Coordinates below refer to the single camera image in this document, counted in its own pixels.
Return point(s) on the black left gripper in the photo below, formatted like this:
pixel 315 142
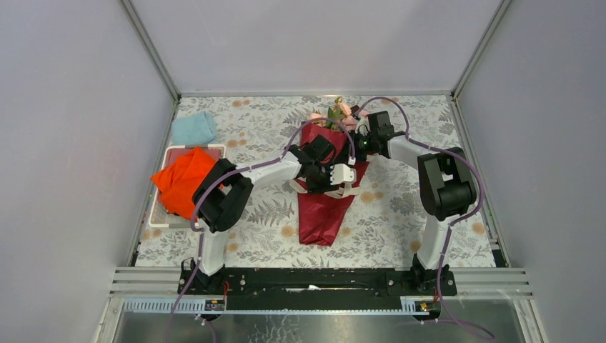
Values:
pixel 324 185

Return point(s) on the floral patterned table mat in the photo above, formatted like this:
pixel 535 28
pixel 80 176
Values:
pixel 384 225

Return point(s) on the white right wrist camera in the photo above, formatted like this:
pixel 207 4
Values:
pixel 362 128

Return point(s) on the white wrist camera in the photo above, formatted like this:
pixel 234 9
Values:
pixel 342 174
pixel 362 128

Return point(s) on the light blue cloth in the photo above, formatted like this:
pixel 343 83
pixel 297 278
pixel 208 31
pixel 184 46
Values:
pixel 198 129

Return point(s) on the orange cloth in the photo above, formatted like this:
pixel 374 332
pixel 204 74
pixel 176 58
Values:
pixel 185 167

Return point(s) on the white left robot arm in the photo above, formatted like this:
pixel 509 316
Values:
pixel 222 195

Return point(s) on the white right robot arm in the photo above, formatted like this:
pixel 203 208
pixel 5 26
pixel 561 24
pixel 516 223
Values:
pixel 446 184

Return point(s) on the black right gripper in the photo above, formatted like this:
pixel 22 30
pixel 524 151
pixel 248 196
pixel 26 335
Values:
pixel 358 156

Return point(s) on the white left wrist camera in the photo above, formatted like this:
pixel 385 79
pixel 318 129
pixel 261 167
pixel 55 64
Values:
pixel 342 174

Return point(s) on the dark red wrapping paper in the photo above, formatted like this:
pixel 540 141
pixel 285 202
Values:
pixel 321 216

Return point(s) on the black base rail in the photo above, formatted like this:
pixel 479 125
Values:
pixel 325 289

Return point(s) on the cream ribbon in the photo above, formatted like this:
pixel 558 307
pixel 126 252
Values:
pixel 340 193

